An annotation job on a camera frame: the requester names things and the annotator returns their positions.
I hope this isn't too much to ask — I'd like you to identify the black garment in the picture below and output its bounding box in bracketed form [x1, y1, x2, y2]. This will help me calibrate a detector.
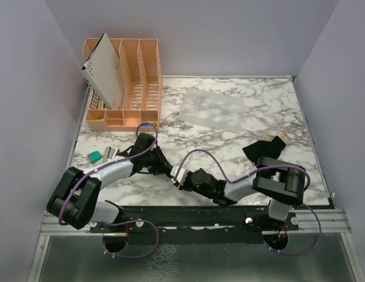
[242, 136, 286, 164]

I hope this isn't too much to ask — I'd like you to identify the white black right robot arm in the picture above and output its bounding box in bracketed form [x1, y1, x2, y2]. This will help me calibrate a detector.
[170, 157, 310, 230]

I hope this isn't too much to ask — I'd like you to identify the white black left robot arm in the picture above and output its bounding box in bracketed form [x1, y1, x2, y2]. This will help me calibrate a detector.
[46, 133, 172, 232]

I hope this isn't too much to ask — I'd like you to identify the grey green stapler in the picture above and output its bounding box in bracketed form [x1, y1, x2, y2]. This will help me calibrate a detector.
[102, 146, 119, 163]

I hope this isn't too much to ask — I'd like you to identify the green eraser block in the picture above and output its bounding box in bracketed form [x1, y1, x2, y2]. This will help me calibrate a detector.
[87, 150, 102, 163]

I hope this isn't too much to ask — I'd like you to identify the clear plastic box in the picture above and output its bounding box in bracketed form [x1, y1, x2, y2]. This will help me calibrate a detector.
[179, 88, 244, 132]

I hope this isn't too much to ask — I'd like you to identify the orange plastic desk organizer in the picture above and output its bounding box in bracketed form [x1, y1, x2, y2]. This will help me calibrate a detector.
[85, 38, 163, 132]

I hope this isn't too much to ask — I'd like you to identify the white booklet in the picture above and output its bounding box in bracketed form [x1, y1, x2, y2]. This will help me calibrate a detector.
[81, 33, 125, 109]

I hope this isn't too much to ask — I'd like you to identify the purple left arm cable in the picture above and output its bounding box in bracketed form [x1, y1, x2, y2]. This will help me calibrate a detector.
[58, 121, 161, 260]

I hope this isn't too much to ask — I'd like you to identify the aluminium frame rail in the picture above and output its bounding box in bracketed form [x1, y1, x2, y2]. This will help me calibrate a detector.
[39, 213, 130, 237]

